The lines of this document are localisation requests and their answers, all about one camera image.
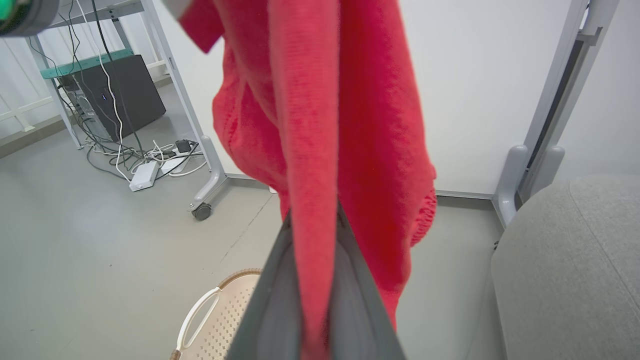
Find grey partition frame post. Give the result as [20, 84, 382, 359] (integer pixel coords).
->
[520, 0, 621, 203]
[492, 0, 591, 228]

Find white power strip box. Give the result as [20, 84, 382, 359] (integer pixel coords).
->
[129, 161, 160, 192]

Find white hanging cable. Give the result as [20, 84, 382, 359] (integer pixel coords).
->
[75, 0, 132, 182]

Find beige perforated laundry basket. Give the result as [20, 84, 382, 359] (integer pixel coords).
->
[170, 268, 263, 360]

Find white rail frame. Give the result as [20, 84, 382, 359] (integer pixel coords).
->
[0, 95, 55, 133]

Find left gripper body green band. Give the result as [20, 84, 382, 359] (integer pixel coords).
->
[0, 0, 60, 38]

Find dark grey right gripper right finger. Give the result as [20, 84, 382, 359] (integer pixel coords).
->
[327, 202, 406, 360]

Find black hanging cable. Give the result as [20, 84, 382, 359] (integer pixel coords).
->
[91, 0, 146, 157]

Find black computer tower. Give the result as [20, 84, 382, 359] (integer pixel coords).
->
[57, 54, 167, 143]

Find grey partition post with caster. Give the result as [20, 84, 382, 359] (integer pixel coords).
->
[140, 0, 230, 211]

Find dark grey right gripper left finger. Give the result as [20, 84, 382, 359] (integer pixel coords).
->
[227, 210, 304, 360]

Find flat white power strip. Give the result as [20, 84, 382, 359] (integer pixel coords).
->
[160, 155, 189, 176]

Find red knit sweater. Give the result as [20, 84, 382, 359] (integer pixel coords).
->
[179, 0, 438, 360]

